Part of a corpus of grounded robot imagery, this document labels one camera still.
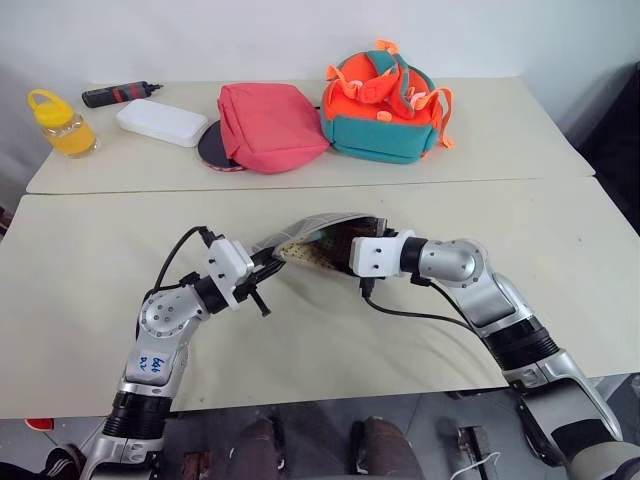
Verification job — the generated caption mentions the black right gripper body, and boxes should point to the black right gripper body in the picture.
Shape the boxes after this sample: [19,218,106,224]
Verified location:
[324,217,401,275]

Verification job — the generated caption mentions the black and red marker pen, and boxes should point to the black and red marker pen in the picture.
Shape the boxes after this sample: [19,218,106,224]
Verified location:
[81,81,164,109]

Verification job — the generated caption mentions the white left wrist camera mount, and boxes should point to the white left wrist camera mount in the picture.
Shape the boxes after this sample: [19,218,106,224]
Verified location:
[207,238,255,308]

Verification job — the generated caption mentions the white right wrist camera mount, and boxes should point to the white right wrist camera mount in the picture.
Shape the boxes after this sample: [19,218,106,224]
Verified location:
[350,230,416,278]

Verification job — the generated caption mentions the black round disc red rim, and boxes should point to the black round disc red rim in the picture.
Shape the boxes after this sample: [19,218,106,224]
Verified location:
[197,119,247,173]

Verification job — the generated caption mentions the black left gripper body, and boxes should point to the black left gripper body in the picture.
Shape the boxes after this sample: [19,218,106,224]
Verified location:
[232,252,274,319]

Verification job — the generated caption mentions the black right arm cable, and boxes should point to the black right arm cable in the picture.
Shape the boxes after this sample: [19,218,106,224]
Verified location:
[357,275,476,332]

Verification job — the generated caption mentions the white rectangular box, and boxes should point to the white rectangular box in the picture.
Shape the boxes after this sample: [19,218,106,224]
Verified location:
[115,98,209,148]

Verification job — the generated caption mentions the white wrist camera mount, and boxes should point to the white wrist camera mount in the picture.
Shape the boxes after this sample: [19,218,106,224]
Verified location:
[207,238,255,308]
[350,230,416,278]

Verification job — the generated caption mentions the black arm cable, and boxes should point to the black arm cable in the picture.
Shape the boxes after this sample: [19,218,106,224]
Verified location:
[151,225,215,294]
[357,275,476,332]

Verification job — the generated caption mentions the black shoe white stripes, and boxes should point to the black shoe white stripes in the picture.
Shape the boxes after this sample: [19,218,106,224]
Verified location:
[43,443,87,480]

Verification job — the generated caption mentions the pink fabric bag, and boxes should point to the pink fabric bag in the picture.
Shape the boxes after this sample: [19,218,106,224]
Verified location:
[216,82,331,175]

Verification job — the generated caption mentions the dark rounded shape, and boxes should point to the dark rounded shape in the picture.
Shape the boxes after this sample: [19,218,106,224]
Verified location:
[360,416,427,480]
[232,417,287,480]

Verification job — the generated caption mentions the grey plaid pouch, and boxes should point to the grey plaid pouch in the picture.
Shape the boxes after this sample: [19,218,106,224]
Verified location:
[248,211,389,274]

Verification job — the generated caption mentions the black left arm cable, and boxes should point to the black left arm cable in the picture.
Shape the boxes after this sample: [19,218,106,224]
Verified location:
[151,225,215,294]

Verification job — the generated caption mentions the yellow lidded jar orange liquid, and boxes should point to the yellow lidded jar orange liquid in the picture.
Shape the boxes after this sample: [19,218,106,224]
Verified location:
[26,88,99,159]

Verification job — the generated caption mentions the orange and teal backpack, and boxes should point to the orange and teal backpack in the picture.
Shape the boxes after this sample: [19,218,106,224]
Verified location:
[319,38,457,165]

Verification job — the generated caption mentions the thin white cord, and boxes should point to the thin white cord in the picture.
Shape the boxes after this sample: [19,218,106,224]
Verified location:
[449,451,502,480]

